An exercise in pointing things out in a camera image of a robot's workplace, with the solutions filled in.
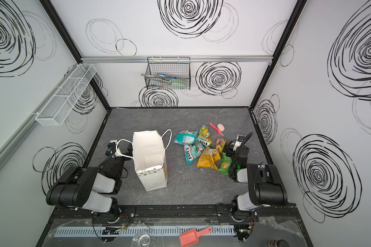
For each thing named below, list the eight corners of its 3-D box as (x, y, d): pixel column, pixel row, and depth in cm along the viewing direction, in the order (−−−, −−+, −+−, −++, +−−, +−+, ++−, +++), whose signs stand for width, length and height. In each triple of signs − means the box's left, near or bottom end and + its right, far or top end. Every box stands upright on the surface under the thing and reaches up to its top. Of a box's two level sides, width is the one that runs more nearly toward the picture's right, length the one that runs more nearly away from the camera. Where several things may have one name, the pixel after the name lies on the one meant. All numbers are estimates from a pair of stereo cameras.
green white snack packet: (186, 165, 92) (186, 160, 87) (183, 150, 98) (183, 144, 93) (205, 161, 93) (206, 156, 88) (200, 146, 100) (201, 141, 95)
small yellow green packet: (196, 148, 98) (197, 146, 95) (196, 140, 102) (196, 138, 99) (211, 148, 98) (212, 146, 95) (210, 140, 102) (211, 138, 99)
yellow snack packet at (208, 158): (197, 166, 91) (198, 159, 84) (202, 149, 99) (203, 141, 92) (216, 172, 89) (219, 165, 82) (220, 154, 96) (222, 146, 89)
